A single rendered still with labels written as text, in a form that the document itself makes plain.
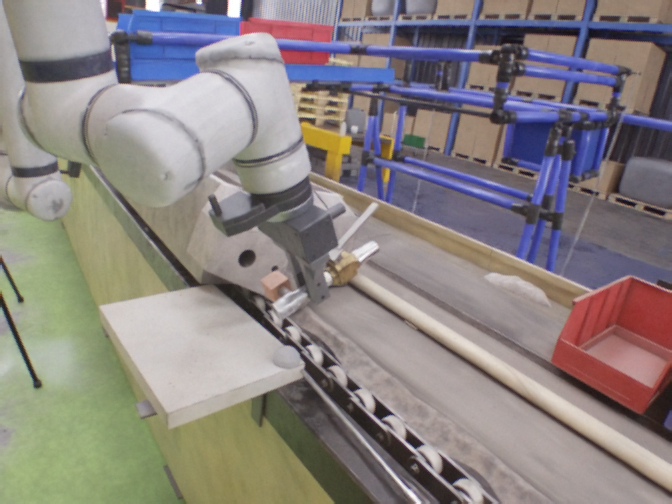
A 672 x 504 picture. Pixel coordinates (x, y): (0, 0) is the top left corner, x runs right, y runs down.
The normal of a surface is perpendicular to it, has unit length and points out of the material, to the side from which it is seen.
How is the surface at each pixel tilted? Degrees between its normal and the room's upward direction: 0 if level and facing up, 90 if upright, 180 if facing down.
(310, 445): 90
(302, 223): 25
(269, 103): 82
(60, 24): 97
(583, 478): 0
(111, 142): 107
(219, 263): 90
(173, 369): 0
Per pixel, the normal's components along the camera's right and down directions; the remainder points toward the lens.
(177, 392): 0.14, -0.93
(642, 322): -0.79, 0.08
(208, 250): -0.70, -0.20
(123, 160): -0.38, 0.58
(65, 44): 0.61, 0.47
